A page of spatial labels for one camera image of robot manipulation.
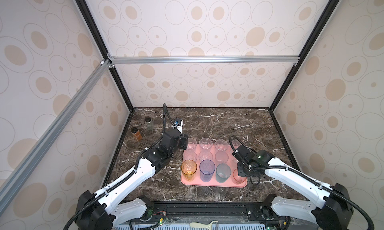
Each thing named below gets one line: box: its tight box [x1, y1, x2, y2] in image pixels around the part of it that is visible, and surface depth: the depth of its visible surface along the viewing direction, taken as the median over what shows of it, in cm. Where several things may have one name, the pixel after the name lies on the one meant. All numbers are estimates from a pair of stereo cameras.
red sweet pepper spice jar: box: [130, 126, 143, 142], surface depth 99 cm
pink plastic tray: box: [180, 144, 248, 188], surface depth 85 cm
